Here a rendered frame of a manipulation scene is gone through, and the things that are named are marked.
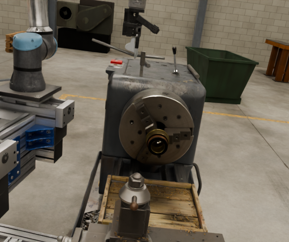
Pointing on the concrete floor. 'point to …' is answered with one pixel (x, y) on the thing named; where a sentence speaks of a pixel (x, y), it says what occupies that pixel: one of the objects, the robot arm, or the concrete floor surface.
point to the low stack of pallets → (10, 41)
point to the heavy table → (281, 60)
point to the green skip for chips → (221, 73)
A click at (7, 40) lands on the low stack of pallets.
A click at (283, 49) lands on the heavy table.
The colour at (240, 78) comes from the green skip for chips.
